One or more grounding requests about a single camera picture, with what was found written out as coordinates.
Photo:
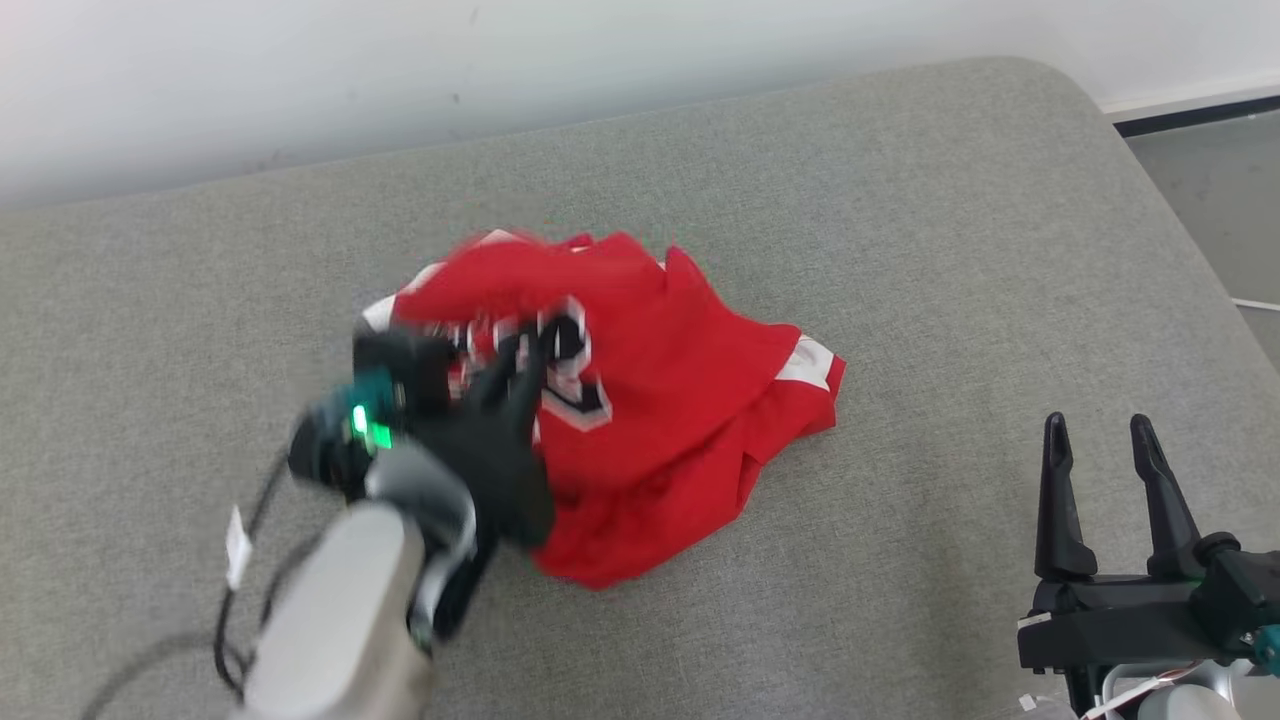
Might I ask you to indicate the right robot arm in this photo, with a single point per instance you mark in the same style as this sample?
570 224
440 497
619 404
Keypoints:
1200 695

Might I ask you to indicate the red jersey with number 23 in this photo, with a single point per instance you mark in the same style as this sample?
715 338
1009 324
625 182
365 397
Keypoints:
670 420

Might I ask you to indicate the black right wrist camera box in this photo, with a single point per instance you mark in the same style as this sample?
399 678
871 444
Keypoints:
1240 590

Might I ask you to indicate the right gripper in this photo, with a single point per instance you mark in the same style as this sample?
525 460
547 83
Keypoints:
1110 620

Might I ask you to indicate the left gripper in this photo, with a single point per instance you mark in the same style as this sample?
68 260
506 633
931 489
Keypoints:
490 470

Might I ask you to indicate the dark wall baseboard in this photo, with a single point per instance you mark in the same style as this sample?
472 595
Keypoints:
1200 115

